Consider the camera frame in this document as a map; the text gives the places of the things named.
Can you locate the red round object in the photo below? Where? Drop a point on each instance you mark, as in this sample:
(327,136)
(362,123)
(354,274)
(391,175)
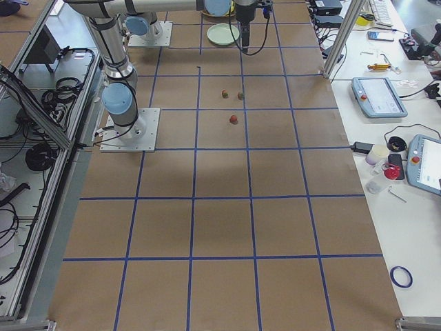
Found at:
(392,172)

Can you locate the white lilac cup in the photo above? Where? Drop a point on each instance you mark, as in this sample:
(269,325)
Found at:
(376,154)

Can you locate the black power adapter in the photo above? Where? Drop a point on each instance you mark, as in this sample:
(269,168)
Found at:
(361,147)

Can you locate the black small bowl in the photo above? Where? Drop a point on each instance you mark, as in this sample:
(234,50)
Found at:
(396,144)

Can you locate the red strawberry three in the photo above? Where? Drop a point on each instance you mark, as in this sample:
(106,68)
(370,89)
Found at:
(233,119)

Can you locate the black smartphone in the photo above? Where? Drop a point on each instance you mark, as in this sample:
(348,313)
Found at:
(396,161)

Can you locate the silver allen key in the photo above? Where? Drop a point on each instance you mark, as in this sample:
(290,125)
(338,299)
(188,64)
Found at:
(390,191)

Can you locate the far teach pendant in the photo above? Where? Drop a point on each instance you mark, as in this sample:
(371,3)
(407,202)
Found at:
(377,98)

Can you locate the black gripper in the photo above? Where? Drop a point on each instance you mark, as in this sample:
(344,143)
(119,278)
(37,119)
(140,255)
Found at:
(243,14)

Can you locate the teach pendant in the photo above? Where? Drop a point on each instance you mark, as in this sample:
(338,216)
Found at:
(423,164)
(377,98)

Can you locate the yellow handled tool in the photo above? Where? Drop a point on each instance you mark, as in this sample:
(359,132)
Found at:
(379,66)

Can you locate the light green plate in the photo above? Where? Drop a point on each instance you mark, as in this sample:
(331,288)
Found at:
(222,34)

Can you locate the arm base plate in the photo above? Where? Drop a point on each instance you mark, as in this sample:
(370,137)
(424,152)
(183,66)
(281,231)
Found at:
(163,41)
(141,137)

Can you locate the near teach pendant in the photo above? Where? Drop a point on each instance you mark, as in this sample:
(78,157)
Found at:
(423,164)

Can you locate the smartphone with lit screen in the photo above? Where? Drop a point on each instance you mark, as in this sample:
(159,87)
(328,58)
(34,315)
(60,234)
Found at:
(380,36)

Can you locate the aluminium frame post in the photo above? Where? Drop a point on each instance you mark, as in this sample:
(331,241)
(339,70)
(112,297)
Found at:
(349,21)

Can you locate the blue tape roll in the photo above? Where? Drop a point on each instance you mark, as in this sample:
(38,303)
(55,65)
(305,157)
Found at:
(401,277)

